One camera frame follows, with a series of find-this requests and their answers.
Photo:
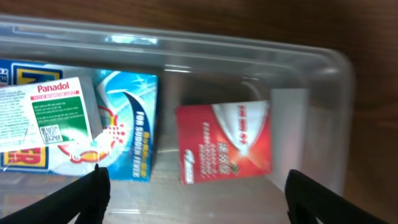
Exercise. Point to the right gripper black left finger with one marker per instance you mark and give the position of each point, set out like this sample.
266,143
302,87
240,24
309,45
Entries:
85,199

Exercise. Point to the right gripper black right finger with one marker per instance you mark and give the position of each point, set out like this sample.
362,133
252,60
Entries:
310,202

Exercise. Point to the white green Panadol box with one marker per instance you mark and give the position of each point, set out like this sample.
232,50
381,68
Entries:
42,114

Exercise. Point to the blue Kool Fever box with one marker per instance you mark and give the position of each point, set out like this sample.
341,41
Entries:
127,104

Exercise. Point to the red Panadol ActiFast box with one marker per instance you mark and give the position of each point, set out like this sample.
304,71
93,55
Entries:
224,141

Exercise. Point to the clear plastic container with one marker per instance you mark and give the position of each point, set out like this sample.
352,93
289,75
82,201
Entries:
309,90

